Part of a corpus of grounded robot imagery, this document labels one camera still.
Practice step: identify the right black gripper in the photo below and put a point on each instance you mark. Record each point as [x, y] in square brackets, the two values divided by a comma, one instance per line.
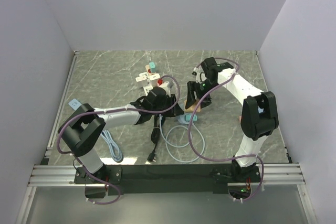
[191, 97]

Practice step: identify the black base bar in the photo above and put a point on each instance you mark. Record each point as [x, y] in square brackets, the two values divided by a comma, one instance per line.
[141, 179]

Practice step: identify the teal charger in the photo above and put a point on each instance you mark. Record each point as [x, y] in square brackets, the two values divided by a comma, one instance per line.
[152, 67]
[188, 117]

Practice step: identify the beige power strip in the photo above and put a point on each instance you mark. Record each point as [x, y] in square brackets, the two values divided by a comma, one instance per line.
[153, 76]

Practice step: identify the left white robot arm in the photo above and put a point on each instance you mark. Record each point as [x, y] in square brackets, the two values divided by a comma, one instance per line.
[82, 129]

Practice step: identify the blue power strip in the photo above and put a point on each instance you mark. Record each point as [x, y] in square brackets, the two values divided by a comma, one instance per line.
[74, 104]

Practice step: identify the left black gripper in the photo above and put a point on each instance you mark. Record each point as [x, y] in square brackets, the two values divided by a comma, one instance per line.
[175, 111]

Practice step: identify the round blue socket hub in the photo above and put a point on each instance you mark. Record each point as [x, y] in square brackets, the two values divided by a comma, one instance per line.
[181, 120]

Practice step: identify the teal charger on beige strip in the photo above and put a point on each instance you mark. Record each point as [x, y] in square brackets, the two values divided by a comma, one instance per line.
[152, 67]

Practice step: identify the white cube power strip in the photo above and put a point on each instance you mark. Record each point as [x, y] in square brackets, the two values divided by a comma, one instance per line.
[143, 82]

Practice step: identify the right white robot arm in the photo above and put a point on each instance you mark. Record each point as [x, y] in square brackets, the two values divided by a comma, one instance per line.
[259, 116]

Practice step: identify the orange cube charger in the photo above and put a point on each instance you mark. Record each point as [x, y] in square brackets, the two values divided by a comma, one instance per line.
[192, 107]

